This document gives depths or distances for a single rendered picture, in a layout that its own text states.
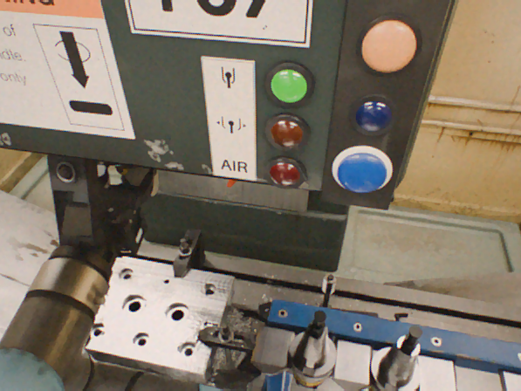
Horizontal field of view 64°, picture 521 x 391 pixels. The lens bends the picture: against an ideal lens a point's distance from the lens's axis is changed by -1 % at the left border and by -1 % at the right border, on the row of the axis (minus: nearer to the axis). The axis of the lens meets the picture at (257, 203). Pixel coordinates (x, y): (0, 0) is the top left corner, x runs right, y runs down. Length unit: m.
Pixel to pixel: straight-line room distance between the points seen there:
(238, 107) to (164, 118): 0.05
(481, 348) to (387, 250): 0.96
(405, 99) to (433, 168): 1.37
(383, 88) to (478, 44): 1.15
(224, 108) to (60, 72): 0.11
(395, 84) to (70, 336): 0.37
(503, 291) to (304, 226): 0.59
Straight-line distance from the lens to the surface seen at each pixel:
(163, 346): 0.89
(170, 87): 0.27
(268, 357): 0.61
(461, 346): 0.67
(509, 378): 0.68
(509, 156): 1.62
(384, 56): 0.22
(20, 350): 0.45
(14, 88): 0.33
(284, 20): 0.23
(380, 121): 0.24
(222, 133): 0.27
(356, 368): 0.62
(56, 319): 0.46
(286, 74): 0.23
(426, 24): 0.23
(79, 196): 0.49
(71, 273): 0.48
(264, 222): 1.30
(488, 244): 1.75
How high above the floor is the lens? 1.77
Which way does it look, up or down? 45 degrees down
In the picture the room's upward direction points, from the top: 1 degrees counter-clockwise
